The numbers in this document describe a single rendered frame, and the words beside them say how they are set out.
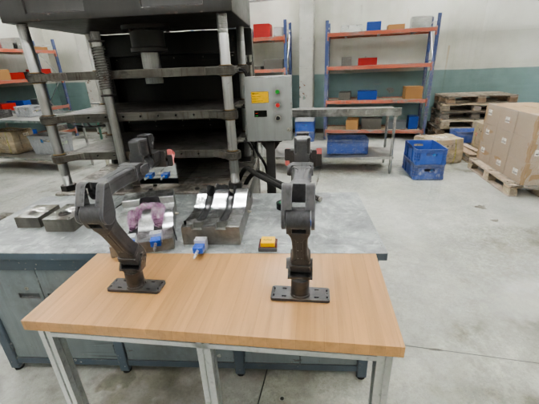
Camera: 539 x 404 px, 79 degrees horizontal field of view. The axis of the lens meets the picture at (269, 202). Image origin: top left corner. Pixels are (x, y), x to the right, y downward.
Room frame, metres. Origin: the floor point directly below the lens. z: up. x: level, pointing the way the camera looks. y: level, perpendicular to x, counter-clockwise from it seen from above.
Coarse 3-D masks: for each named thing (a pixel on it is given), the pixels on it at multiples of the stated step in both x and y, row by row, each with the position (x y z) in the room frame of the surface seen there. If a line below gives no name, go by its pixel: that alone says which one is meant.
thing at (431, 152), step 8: (408, 144) 4.60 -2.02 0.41; (424, 144) 4.76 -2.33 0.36; (432, 144) 4.72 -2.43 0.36; (440, 144) 4.44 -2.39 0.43; (408, 152) 4.59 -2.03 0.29; (416, 152) 4.23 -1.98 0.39; (424, 152) 4.21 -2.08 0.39; (432, 152) 4.19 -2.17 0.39; (440, 152) 4.18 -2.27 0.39; (416, 160) 4.23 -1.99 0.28; (424, 160) 4.21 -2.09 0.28; (432, 160) 4.20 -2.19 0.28; (440, 160) 4.19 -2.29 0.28
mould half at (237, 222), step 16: (224, 192) 1.59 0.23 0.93; (240, 192) 1.58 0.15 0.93; (224, 208) 1.49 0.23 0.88; (240, 208) 1.48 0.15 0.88; (208, 224) 1.31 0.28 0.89; (240, 224) 1.30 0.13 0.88; (192, 240) 1.29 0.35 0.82; (208, 240) 1.29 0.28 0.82; (224, 240) 1.28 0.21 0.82; (240, 240) 1.28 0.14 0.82
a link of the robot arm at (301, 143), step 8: (296, 136) 1.13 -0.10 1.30; (304, 136) 1.13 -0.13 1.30; (296, 144) 1.10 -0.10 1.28; (304, 144) 1.08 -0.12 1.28; (296, 152) 1.10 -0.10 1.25; (304, 152) 1.08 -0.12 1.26; (296, 160) 1.08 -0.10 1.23; (304, 160) 1.08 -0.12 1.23; (288, 168) 1.04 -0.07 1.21; (312, 168) 1.03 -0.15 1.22
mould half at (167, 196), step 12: (144, 192) 1.70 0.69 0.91; (156, 192) 1.69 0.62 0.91; (168, 192) 1.68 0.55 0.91; (132, 204) 1.59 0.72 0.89; (168, 204) 1.60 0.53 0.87; (120, 216) 1.42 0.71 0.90; (144, 216) 1.42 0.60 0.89; (168, 216) 1.42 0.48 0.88; (144, 228) 1.35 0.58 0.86; (168, 228) 1.35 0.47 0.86; (144, 240) 1.25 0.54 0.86; (168, 240) 1.26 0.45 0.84
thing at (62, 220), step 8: (64, 208) 1.61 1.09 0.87; (72, 208) 1.63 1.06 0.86; (48, 216) 1.51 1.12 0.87; (56, 216) 1.51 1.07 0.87; (64, 216) 1.51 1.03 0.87; (72, 216) 1.50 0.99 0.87; (48, 224) 1.48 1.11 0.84; (56, 224) 1.48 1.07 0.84; (64, 224) 1.48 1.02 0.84; (72, 224) 1.47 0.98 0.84; (80, 224) 1.53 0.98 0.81
